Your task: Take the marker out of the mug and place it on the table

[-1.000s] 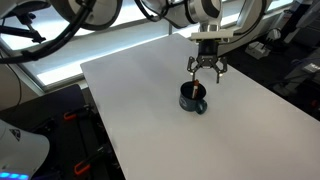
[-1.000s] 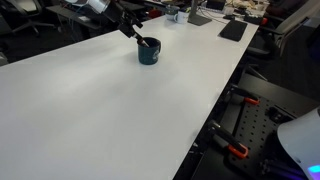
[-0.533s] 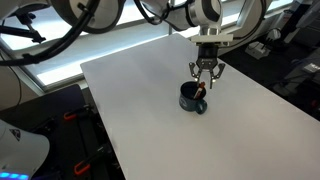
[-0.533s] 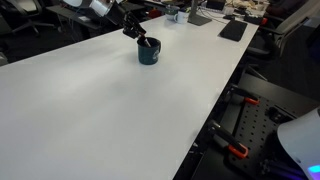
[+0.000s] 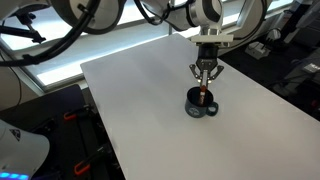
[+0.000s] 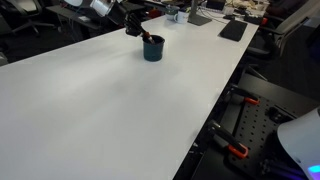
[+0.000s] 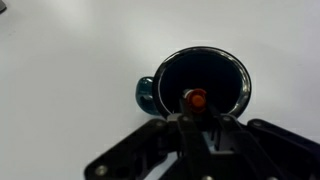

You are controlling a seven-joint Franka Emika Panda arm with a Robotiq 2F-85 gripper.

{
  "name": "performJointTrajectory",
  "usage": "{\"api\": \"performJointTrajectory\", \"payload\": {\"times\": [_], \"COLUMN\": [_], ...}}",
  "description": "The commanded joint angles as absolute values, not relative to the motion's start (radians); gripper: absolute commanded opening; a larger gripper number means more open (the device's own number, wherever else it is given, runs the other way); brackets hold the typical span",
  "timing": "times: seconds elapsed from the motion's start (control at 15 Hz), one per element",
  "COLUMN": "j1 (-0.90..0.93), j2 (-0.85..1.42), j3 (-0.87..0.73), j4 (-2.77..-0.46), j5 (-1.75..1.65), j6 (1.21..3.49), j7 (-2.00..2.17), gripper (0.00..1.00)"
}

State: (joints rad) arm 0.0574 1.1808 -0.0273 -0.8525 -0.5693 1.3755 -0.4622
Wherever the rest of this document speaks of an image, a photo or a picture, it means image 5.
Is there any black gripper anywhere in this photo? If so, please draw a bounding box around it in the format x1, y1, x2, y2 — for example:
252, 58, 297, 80
189, 44, 225, 88

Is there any red marker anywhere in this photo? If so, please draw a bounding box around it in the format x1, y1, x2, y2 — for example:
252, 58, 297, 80
198, 84, 207, 106

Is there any dark teal enamel mug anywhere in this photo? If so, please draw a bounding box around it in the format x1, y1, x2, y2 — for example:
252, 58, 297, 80
184, 85, 220, 119

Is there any small white box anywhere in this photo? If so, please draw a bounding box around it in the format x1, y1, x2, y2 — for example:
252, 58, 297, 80
245, 40, 272, 60

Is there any bright window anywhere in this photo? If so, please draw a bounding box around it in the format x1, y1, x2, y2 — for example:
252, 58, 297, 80
0, 0, 294, 93

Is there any black perforated mounting board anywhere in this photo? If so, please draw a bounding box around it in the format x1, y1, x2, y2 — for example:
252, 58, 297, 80
33, 113, 121, 180

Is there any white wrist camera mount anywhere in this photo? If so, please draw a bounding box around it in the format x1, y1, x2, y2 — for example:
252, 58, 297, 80
190, 33, 234, 48

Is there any black clamp orange handle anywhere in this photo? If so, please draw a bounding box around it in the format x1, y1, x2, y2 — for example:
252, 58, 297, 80
63, 105, 93, 122
73, 143, 111, 176

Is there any thick black cable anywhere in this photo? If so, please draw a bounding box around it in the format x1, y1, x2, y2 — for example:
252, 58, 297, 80
0, 0, 101, 68

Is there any black robot mount table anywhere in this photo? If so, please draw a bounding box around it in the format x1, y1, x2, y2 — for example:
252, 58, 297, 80
0, 83, 129, 180

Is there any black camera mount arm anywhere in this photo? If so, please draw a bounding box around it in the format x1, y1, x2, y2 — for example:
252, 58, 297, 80
0, 12, 47, 44

